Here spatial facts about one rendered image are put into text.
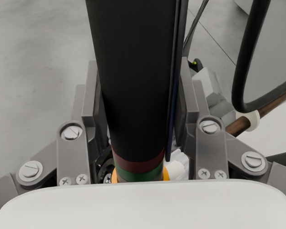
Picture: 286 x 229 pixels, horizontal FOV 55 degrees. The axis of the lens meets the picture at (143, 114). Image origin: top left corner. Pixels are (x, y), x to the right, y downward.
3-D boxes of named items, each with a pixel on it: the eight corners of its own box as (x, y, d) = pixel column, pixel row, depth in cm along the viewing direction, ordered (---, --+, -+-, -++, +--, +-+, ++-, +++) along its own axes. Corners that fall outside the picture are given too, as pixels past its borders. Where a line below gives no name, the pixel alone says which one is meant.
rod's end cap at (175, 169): (172, 166, 26) (174, 155, 25) (187, 181, 25) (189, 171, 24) (156, 178, 25) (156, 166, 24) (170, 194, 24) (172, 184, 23)
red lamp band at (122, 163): (143, 121, 19) (143, 109, 18) (175, 153, 17) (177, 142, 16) (102, 146, 18) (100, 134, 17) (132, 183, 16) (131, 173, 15)
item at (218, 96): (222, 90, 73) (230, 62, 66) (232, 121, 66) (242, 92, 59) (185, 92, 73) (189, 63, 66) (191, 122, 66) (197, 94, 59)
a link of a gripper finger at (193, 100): (184, 203, 12) (169, 97, 17) (254, 200, 13) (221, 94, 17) (193, 167, 10) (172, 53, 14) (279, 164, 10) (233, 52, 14)
